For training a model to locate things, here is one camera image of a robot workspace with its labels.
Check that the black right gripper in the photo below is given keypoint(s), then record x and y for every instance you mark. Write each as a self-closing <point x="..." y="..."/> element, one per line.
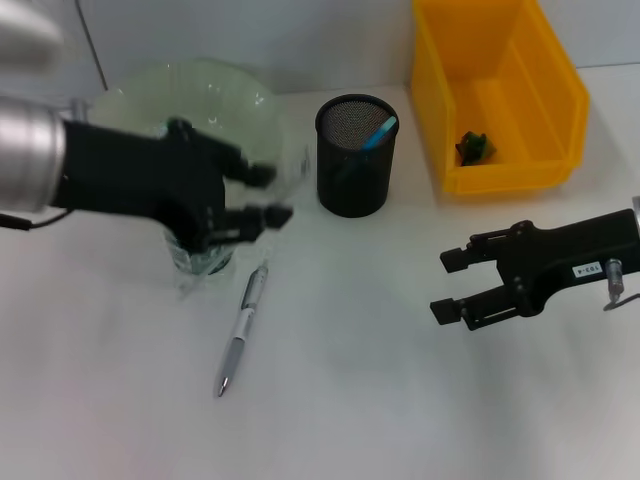
<point x="560" y="255"/>

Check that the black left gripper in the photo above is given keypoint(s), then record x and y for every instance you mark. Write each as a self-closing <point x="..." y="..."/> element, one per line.
<point x="140" y="175"/>

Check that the clear plastic ruler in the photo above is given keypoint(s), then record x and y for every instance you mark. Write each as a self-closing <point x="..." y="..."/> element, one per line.
<point x="306" y="162"/>

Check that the silver ballpoint pen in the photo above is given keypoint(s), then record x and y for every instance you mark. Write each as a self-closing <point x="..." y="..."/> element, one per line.
<point x="250" y="300"/>

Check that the green plastic scrap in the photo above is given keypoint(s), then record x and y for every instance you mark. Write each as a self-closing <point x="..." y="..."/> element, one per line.
<point x="475" y="149"/>

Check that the blue plastic scissors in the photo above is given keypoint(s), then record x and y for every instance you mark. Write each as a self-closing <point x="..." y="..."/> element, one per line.
<point x="380" y="135"/>

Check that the translucent green fruit plate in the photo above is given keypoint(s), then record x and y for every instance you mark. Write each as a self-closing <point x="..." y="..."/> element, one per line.
<point x="235" y="100"/>

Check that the black mesh pen holder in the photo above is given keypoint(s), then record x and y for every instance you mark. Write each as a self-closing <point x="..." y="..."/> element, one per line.
<point x="355" y="190"/>

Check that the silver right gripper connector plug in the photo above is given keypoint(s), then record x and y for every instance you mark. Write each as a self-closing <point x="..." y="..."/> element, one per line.
<point x="614" y="277"/>

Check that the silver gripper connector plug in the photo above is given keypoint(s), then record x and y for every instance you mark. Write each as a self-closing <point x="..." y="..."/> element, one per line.
<point x="77" y="110"/>
<point x="614" y="277"/>

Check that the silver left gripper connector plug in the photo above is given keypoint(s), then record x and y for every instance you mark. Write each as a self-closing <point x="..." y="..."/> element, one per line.
<point x="77" y="110"/>

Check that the yellow plastic bin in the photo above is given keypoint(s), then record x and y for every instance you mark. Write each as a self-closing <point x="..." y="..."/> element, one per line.
<point x="500" y="75"/>

